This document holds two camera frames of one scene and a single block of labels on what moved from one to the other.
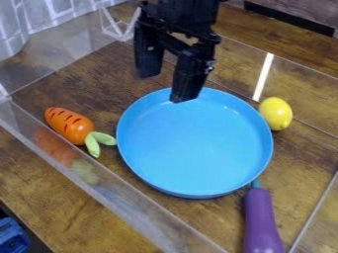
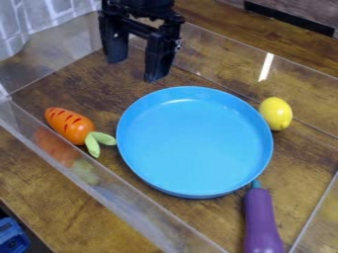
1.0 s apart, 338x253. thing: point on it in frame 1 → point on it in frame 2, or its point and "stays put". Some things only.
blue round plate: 200,148 stays put
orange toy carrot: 75,129 stays put
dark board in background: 289,18 stays put
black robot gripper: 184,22 → 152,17
